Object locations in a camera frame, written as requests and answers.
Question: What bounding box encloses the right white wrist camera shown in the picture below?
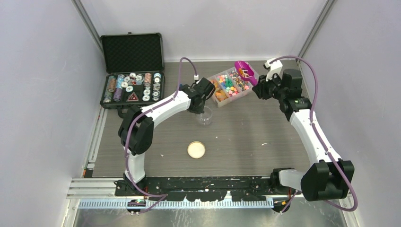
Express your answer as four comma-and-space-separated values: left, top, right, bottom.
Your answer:
263, 58, 283, 81

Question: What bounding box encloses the magenta plastic scoop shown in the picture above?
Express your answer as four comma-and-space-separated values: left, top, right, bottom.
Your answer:
234, 61, 258, 86

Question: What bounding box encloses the clear compartment candy box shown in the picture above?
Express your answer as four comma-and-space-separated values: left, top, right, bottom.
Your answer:
208, 67, 253, 108

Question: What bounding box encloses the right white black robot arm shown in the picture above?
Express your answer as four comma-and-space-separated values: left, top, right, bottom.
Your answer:
252, 69, 356, 201

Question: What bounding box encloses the gold jar lid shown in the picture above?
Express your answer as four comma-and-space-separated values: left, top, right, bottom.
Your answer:
187, 141, 206, 159

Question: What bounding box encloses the clear plastic jar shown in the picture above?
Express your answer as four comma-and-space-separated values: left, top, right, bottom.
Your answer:
197, 106, 213, 125

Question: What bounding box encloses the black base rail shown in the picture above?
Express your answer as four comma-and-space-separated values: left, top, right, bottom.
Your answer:
114, 176, 296, 202

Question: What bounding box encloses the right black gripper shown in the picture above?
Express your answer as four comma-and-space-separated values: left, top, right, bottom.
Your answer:
253, 70, 287, 101

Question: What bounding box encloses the black poker chip case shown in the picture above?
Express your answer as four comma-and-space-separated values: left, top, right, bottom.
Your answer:
100, 33, 166, 110

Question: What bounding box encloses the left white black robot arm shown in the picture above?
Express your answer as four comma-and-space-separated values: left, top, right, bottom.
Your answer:
118, 78, 216, 196

